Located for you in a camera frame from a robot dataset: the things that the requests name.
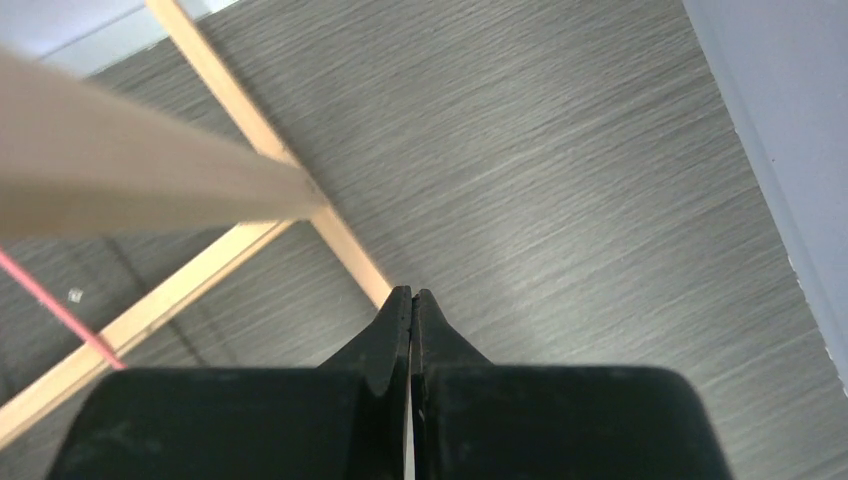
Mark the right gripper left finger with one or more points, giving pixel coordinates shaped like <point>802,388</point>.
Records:
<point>343,419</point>

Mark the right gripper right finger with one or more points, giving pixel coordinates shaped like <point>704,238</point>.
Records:
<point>475,419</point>

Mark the pink hanger of red garment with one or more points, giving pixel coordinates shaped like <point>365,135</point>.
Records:
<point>60,312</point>

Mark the wooden clothes rack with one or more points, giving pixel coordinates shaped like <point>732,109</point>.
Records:
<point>77,160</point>

